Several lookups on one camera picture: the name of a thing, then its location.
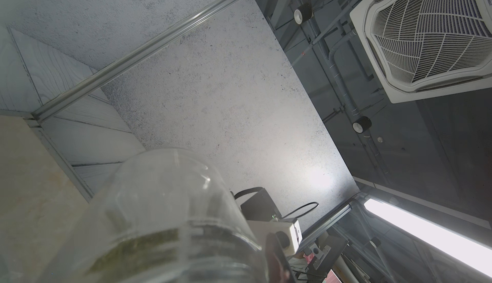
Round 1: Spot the black ceiling spotlight upper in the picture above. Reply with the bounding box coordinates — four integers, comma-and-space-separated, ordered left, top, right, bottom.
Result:
293, 2, 313, 25

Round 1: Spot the black ceiling spotlight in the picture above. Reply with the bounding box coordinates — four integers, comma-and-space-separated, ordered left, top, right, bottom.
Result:
352, 116, 372, 134
293, 2, 313, 25

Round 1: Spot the fluorescent ceiling light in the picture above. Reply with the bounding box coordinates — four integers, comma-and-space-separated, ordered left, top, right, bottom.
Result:
364, 198, 491, 277

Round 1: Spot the right aluminium frame post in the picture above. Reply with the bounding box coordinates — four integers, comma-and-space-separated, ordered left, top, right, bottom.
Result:
32, 0, 239, 123

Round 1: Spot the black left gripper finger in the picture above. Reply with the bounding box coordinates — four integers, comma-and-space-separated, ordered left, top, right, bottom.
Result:
265, 233, 296, 283

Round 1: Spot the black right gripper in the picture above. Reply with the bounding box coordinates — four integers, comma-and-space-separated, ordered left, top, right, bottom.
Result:
233, 187, 282, 222

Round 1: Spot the white ceiling air conditioner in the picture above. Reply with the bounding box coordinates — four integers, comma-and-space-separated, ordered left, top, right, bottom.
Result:
350, 0, 491, 104

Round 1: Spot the glass jar with beige lid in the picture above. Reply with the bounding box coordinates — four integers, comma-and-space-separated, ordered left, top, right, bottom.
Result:
38, 149, 269, 282

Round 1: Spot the black ceiling spotlight lower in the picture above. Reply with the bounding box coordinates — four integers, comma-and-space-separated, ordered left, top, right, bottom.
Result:
352, 116, 372, 134

